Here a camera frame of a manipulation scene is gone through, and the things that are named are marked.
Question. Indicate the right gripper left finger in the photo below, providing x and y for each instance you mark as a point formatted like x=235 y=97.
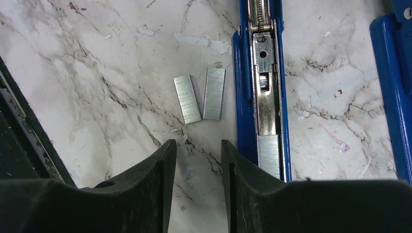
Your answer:
x=137 y=200

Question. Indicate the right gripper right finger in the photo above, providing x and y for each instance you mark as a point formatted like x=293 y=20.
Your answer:
x=257 y=202

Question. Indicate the silver staple strip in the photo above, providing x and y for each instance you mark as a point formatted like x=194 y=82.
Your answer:
x=269 y=154
x=213 y=100
x=187 y=99

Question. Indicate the blue stapler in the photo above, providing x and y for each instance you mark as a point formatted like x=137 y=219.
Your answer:
x=331 y=78

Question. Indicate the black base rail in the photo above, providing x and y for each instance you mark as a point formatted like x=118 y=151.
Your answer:
x=26 y=152

